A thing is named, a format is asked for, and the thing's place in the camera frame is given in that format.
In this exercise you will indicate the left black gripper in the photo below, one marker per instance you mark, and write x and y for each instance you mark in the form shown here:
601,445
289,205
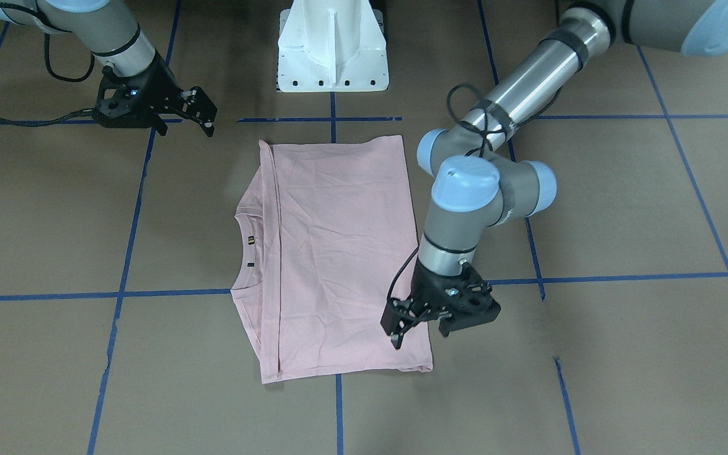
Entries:
426,282

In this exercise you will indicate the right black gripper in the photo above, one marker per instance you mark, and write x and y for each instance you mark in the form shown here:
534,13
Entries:
160,84

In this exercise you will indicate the pink Snoopy t-shirt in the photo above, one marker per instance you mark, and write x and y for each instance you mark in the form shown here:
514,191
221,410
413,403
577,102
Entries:
325,228

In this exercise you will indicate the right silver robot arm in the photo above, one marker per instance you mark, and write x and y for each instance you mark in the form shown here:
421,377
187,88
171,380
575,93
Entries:
108,29

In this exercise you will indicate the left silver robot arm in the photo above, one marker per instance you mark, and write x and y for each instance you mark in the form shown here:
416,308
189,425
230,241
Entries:
476,188

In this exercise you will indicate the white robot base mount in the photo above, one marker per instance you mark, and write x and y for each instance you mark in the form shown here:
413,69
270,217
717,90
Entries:
332,46

